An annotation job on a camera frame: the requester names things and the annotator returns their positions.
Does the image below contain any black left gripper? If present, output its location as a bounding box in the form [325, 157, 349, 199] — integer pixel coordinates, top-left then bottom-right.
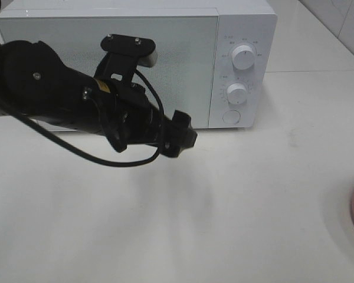
[94, 52, 198, 158]

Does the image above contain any round white door release button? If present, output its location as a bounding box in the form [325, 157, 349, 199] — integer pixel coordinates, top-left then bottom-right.
[222, 110, 241, 124]

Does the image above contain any white microwave knob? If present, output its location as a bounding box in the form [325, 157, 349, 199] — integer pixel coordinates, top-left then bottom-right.
[227, 83, 248, 105]
[231, 43, 256, 70]

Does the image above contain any white microwave door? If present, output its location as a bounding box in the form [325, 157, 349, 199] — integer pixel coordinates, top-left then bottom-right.
[0, 17, 218, 129]

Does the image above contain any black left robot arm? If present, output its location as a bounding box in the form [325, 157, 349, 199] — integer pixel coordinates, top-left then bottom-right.
[0, 34, 197, 157]

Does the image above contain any white microwave oven body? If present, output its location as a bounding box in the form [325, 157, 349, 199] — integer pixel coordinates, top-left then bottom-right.
[0, 1, 277, 129]

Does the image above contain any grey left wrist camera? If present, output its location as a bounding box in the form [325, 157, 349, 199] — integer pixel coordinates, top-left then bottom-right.
[137, 49, 158, 68]

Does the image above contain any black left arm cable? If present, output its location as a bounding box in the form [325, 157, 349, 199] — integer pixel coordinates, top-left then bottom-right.
[0, 0, 166, 168]

